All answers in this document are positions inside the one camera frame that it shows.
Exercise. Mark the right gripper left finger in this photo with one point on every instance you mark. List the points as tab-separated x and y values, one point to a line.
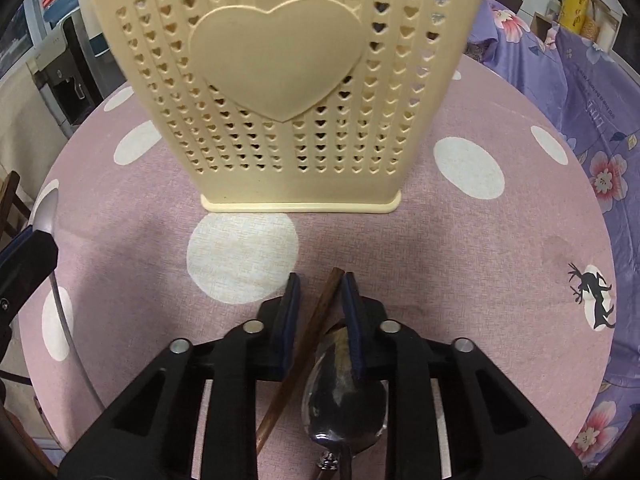
193	397

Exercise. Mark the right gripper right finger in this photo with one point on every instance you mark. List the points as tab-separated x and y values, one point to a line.
449	405

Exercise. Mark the steel spoon wooden handle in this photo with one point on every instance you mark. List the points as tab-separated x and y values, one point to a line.
343	413

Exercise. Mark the brown wooden chopstick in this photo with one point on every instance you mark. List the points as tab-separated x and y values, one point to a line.
305	350

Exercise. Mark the cream plastic utensil holder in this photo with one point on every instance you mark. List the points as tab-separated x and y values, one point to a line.
290	105

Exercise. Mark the wooden chair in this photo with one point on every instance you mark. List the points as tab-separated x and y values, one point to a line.
14	213

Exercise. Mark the pink polka-dot tablecloth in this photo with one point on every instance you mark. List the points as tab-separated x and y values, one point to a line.
497	225

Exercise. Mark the water dispenser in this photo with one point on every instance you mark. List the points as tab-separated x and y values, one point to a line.
74	72

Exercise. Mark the purple floral cloth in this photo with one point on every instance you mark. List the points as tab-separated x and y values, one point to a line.
594	105

